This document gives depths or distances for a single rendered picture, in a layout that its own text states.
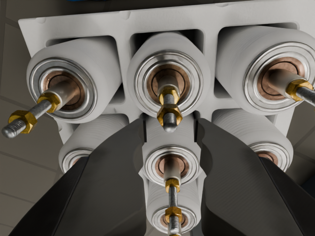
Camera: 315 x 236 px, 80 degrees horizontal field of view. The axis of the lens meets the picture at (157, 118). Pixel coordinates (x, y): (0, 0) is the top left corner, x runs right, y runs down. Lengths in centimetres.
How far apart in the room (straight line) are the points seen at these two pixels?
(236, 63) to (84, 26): 20
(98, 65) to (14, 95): 42
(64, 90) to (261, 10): 25
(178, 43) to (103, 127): 17
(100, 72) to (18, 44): 36
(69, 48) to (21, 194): 71
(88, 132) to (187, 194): 19
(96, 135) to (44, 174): 50
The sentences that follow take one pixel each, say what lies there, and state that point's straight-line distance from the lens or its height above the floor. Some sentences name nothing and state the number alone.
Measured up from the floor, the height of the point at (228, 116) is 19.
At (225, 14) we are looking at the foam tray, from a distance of 28.
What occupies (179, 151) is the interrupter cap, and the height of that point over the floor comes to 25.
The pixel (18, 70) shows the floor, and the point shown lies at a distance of 59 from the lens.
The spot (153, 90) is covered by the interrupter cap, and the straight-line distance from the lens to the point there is 21.
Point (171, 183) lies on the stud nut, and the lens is 24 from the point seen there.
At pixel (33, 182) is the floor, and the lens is 81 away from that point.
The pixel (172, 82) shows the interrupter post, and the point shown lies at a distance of 19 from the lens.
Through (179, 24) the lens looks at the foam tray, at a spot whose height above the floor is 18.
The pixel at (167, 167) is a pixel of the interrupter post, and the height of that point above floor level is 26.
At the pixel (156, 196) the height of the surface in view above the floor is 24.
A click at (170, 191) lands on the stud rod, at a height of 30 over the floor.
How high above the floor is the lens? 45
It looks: 62 degrees down
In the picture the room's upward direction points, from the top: 176 degrees counter-clockwise
